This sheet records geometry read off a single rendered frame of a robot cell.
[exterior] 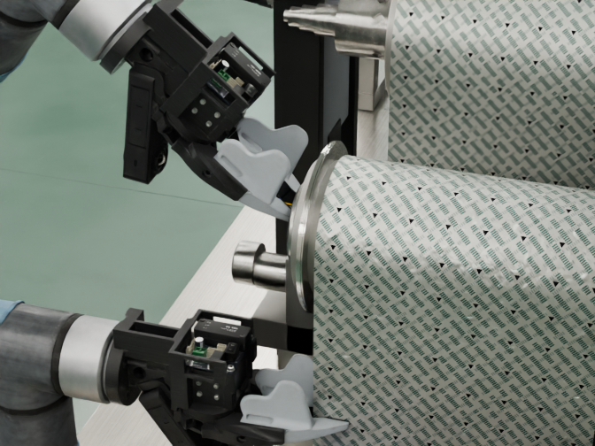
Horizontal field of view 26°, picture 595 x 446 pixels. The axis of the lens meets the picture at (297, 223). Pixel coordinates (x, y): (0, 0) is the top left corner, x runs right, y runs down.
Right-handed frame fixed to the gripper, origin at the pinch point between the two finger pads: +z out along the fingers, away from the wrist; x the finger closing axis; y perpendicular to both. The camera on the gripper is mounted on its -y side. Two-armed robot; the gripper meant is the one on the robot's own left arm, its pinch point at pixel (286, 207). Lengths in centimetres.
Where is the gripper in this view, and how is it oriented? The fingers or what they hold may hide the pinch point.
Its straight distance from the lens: 112.0
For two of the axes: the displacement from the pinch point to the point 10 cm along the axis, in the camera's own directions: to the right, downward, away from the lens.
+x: 3.0, -4.8, 8.3
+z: 7.3, 6.7, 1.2
